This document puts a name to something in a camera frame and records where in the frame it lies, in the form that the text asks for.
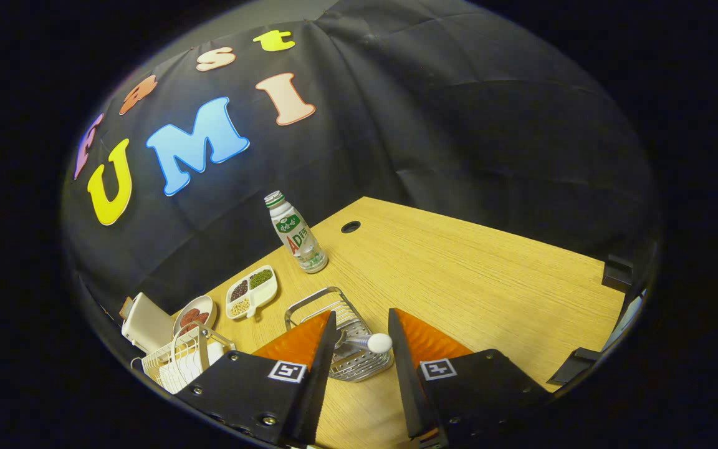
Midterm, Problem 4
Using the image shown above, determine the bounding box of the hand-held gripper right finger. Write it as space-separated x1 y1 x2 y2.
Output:
388 307 553 447

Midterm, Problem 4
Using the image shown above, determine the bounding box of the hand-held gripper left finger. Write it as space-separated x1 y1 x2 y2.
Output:
175 310 338 448

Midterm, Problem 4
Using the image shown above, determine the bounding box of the metal wire basket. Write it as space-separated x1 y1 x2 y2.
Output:
284 286 394 382

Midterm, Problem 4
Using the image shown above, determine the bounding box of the spoon with patterned handle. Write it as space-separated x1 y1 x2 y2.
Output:
340 333 393 354

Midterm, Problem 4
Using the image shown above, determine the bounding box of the white wire dish rack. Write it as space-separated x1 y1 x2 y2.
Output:
132 322 236 395

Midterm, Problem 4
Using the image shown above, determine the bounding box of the white divided dish with beans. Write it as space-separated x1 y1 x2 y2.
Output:
226 265 279 321

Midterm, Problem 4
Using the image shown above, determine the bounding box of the beige plate with meat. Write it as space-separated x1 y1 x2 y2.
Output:
173 295 217 337

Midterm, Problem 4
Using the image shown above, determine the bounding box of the white green drink bottle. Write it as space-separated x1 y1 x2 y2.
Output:
264 190 329 274

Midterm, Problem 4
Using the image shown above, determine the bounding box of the white toaster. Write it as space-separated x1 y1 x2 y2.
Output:
122 292 176 354

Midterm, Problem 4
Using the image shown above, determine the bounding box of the black backdrop cloth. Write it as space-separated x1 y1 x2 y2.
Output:
60 0 659 312

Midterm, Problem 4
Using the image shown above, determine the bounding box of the black table edge bracket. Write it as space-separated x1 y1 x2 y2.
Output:
602 254 634 292
546 347 603 385

